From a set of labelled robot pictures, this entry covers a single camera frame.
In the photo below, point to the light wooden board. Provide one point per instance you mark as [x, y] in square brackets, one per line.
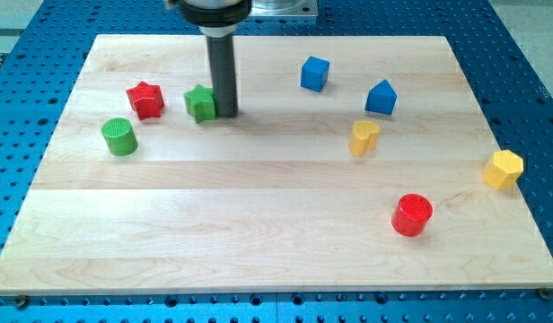
[272, 200]

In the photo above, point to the blue perforated metal table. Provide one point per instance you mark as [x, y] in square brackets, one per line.
[38, 75]

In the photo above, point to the green cylinder block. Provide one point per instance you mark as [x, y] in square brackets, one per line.
[119, 136]

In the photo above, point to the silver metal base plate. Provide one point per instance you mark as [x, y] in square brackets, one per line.
[285, 8]

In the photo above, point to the red star block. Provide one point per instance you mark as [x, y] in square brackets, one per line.
[146, 100]

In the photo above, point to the green star block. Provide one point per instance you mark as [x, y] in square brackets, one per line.
[200, 103]

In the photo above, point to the red cylinder block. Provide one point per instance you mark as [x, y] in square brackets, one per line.
[411, 215]

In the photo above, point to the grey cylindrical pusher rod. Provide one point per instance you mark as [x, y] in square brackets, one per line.
[222, 68]

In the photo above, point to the yellow heart block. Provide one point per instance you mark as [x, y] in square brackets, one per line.
[364, 137]

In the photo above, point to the blue house-shaped block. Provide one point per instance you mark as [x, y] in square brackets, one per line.
[381, 98]

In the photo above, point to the blue cube block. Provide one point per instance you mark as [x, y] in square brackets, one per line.
[314, 74]

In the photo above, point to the yellow hexagon block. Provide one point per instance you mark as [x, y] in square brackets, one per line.
[503, 169]

